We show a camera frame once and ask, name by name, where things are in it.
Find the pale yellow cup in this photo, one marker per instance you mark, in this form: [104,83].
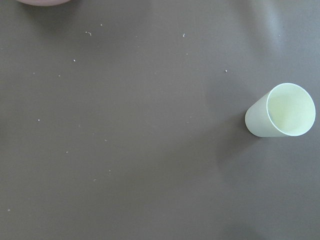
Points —
[287,110]

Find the pink bowl with ice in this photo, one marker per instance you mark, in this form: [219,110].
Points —
[43,3]

